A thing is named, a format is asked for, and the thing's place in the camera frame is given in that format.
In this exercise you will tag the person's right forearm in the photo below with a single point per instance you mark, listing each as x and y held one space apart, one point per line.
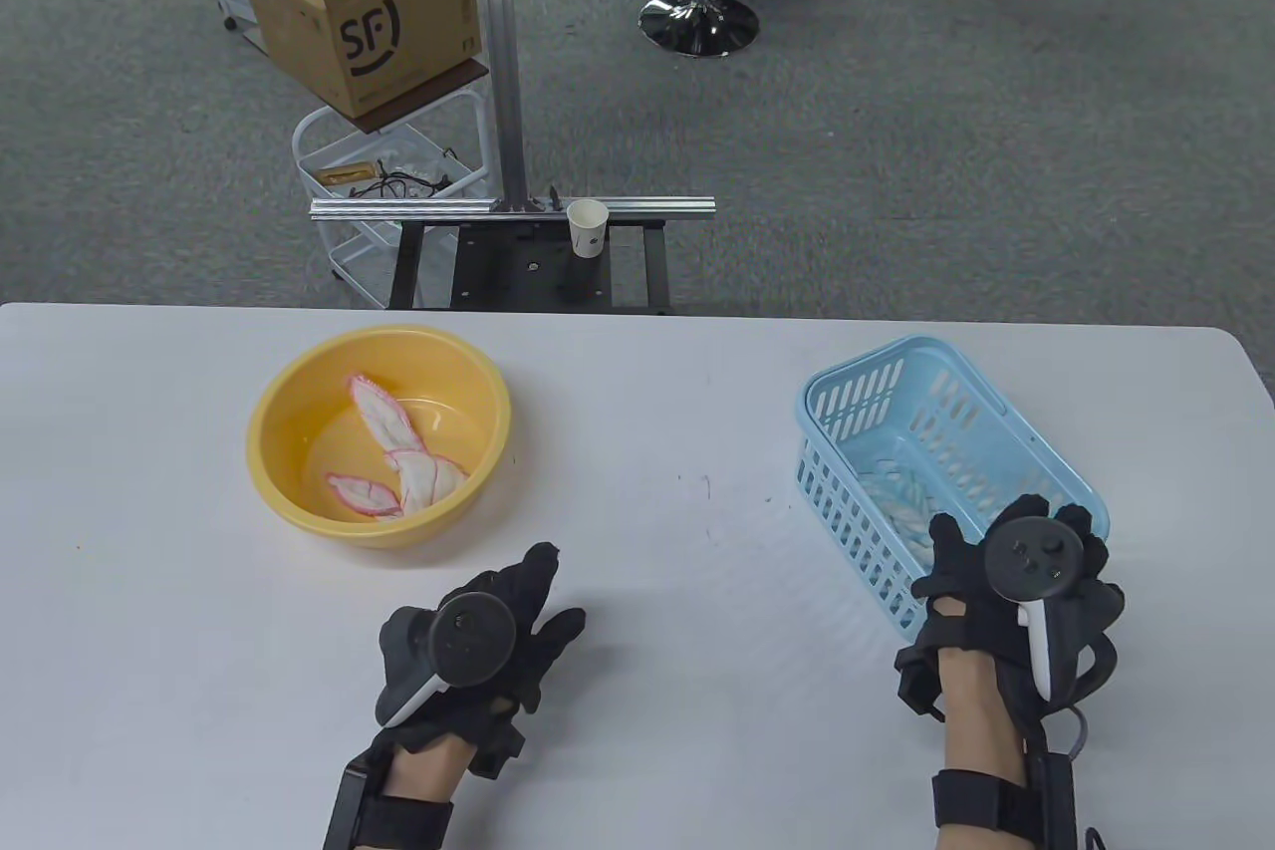
981 720

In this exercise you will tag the brown flat packet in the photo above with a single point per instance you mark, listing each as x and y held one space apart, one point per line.
347 173

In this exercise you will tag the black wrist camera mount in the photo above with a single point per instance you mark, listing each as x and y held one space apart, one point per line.
1056 790
349 810

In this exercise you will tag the brown cardboard box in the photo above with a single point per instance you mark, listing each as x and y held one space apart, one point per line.
398 33

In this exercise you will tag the yellow plastic basin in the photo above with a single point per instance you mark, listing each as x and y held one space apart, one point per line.
289 451

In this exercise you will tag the horizontal aluminium rail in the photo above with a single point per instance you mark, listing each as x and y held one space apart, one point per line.
418 209

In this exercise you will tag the person's left hand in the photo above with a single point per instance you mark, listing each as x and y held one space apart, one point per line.
523 578

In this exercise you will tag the upright aluminium post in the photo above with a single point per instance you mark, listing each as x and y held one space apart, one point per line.
503 93

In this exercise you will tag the person's left forearm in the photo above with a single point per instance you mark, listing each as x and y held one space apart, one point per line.
428 770

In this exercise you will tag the light blue plastic basket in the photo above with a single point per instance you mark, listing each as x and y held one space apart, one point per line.
956 436

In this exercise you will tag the black and white controller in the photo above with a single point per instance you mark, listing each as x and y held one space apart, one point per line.
473 636
1031 556

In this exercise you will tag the black metal stand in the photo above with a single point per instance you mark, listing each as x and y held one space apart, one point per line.
528 272

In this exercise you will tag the blue-trimmed white dish cloth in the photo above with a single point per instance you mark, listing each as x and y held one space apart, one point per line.
911 523
882 481

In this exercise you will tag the pink-trimmed white dish cloth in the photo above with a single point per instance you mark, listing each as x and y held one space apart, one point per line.
423 476

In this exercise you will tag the person's right hand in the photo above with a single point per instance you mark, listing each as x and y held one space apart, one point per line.
956 581

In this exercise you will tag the white paper cup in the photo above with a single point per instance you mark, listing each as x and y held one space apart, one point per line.
588 232

